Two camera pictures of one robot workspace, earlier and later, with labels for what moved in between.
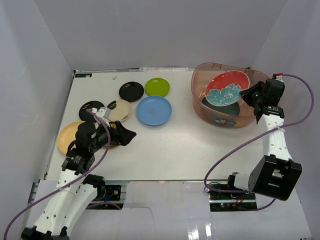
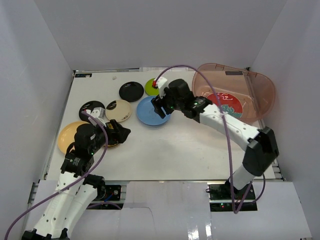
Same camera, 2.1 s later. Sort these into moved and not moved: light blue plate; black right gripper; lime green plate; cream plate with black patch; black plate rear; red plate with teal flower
Moved: red plate with teal flower; black right gripper
Not moved: black plate rear; light blue plate; lime green plate; cream plate with black patch
